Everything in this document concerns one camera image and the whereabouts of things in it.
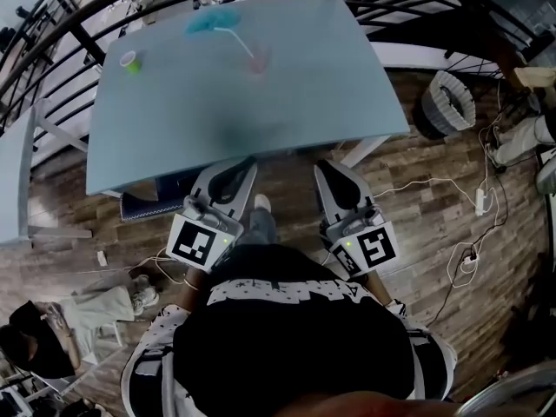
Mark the person's leg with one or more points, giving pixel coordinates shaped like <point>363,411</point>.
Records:
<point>260,228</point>

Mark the black and white shirt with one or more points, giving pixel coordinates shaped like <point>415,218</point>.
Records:
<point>282,332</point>

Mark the dark blue seat cushion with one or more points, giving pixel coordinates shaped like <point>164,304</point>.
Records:
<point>143,207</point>

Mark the black metal railing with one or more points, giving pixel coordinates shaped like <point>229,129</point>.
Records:
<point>87,41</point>

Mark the person's left forearm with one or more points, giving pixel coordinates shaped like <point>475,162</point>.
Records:
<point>193,293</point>

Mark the white shoe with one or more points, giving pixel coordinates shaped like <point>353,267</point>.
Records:
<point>262,202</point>

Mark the thin white strip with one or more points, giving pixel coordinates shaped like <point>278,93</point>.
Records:
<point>236,39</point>

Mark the grey head mount rim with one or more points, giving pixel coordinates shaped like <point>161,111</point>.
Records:
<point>512,382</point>

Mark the person's right forearm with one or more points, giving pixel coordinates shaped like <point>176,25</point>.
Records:
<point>375,287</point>

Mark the white power strip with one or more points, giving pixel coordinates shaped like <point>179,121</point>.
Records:
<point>480,201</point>

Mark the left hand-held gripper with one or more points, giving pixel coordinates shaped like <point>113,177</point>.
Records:
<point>193,241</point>

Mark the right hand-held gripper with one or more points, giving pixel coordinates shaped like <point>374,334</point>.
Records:
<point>373,248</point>

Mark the grey ribbed waste bin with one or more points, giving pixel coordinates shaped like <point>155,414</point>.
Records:
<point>449,102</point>

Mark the blue fluffy cloth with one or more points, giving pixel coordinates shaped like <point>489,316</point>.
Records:
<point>210,21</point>

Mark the green cup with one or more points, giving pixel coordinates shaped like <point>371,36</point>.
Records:
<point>132,64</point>

